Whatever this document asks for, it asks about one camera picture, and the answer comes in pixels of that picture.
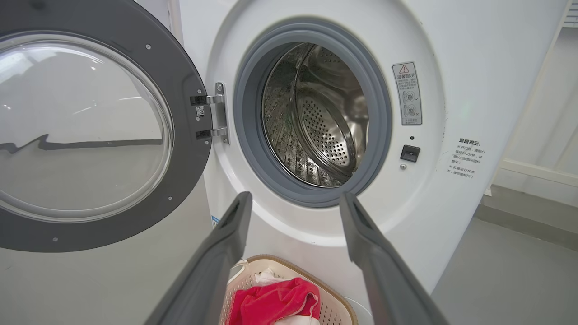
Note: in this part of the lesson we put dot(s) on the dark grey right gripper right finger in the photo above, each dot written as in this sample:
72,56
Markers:
384,271

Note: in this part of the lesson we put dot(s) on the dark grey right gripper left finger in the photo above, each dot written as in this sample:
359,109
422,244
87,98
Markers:
212,271

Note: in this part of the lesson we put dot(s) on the red and white garment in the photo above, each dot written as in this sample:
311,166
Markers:
271,302

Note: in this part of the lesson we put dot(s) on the cream perforated laundry basket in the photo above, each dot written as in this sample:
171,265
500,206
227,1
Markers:
336,311

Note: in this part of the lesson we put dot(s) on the white front-load washing machine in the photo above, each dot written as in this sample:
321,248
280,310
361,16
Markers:
451,216

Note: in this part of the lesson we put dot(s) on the metal washing machine door hinge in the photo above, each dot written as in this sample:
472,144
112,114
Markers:
220,113

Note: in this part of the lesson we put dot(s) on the blue energy label sticker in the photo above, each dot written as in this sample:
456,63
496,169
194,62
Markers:
215,221

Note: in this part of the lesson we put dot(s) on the grey warning sticker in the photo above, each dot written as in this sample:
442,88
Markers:
406,95

